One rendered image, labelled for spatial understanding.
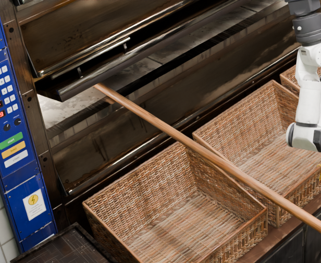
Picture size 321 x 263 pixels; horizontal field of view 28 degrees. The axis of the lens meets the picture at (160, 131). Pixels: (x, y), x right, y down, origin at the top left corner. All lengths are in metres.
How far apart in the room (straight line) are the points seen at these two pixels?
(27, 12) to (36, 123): 0.40
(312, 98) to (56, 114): 0.98
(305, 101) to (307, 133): 0.10
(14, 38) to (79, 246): 0.76
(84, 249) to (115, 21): 0.81
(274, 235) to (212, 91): 0.67
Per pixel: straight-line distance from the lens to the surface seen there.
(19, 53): 2.16
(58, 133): 2.38
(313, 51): 2.00
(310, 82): 2.02
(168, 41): 2.35
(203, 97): 2.82
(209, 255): 2.47
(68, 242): 2.39
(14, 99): 2.17
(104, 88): 2.52
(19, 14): 2.12
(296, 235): 2.83
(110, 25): 2.33
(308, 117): 2.03
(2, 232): 2.44
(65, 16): 2.24
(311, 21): 1.99
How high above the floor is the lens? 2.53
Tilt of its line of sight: 36 degrees down
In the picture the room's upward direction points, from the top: 7 degrees counter-clockwise
